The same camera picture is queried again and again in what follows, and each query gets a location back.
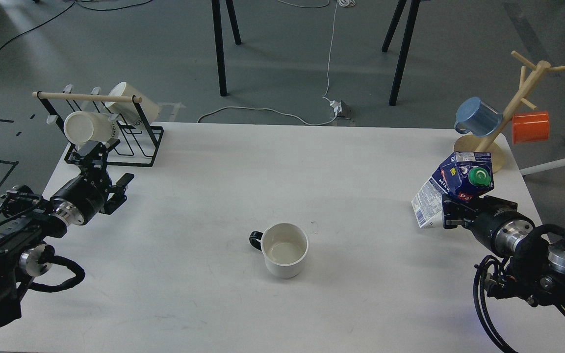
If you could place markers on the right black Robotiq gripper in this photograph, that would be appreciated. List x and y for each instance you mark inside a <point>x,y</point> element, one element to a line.
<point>484,217</point>

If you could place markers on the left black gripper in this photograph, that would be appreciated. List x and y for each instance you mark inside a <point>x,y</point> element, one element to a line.
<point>91,192</point>

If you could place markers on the blue white milk carton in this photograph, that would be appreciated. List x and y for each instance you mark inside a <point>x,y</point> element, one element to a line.
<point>463,175</point>

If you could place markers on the white mug black handle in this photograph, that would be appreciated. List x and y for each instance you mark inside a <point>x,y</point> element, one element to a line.
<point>284,247</point>

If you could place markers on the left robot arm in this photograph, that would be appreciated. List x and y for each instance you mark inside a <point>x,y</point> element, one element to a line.
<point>27,219</point>

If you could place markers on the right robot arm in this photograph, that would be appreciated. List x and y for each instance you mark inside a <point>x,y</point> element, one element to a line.
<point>526,261</point>

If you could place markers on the white mug front on rack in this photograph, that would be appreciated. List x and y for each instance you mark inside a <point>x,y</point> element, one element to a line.
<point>81,127</point>

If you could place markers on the white mug on rack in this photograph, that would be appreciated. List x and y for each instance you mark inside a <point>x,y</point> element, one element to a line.
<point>128,110</point>
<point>81,127</point>

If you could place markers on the white mug rear on rack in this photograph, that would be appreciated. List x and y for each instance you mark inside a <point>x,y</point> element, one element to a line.
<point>128,110</point>

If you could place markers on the wooden mug tree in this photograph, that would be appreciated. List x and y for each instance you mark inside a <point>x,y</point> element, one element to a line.
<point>530,76</point>

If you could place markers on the blue mug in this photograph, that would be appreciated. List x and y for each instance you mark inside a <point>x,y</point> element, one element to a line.
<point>477,117</point>

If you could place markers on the orange mug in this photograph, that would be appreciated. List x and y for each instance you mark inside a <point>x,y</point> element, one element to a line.
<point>530,127</point>

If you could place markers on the black wire cup rack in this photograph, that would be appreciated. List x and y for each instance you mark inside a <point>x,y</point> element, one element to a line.
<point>137,148</point>

